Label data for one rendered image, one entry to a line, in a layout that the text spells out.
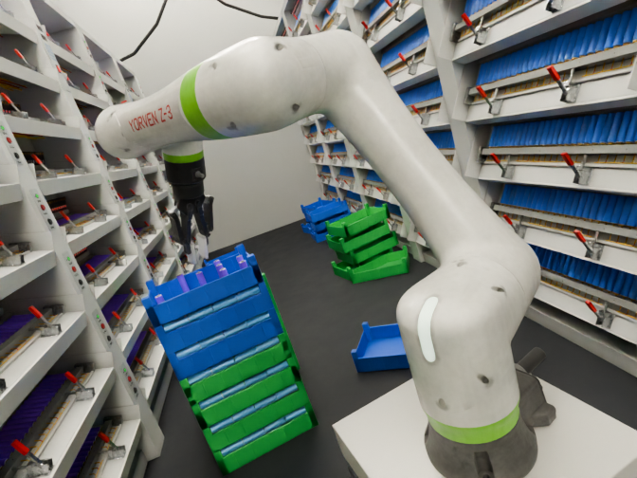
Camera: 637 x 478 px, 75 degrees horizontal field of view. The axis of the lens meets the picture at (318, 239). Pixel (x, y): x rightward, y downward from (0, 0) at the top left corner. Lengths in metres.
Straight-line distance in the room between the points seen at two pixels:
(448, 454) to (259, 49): 0.57
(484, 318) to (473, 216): 0.18
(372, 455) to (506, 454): 0.19
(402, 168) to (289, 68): 0.22
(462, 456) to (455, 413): 0.07
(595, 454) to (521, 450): 0.09
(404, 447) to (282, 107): 0.52
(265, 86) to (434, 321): 0.34
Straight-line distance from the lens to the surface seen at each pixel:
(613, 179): 1.09
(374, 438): 0.72
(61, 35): 2.86
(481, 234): 0.64
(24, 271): 1.20
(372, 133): 0.65
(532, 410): 0.69
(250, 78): 0.54
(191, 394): 1.21
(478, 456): 0.62
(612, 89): 1.04
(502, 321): 0.54
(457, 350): 0.51
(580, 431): 0.70
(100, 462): 1.37
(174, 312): 1.12
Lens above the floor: 0.82
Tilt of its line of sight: 14 degrees down
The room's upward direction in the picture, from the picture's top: 18 degrees counter-clockwise
